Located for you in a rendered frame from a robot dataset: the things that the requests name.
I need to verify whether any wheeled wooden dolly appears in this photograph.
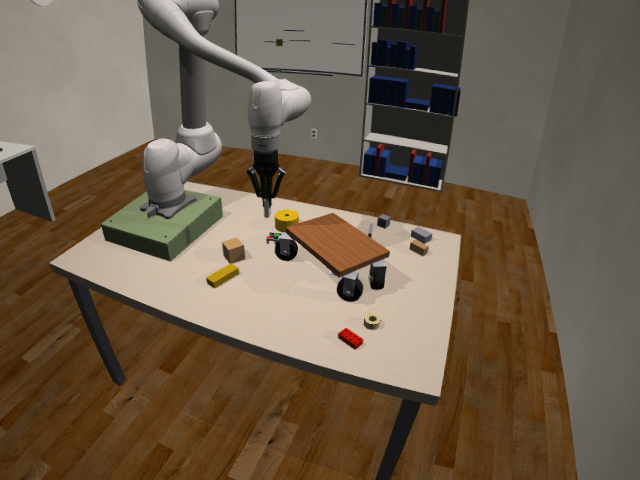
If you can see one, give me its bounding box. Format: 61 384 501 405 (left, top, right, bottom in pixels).
266 213 390 302

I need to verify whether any yellow disc with center hole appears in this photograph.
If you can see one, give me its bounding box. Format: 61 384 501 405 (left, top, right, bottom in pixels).
275 210 299 232

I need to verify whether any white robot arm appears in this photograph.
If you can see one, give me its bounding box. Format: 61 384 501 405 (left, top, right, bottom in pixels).
137 0 311 219

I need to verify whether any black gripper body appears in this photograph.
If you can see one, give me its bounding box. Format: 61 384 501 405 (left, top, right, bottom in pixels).
253 150 280 177

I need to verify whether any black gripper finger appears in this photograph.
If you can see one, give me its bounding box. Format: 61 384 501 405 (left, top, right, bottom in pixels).
247 167 267 218
266 168 286 218

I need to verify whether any red toy brick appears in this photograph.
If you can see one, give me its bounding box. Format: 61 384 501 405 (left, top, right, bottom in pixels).
338 328 363 350

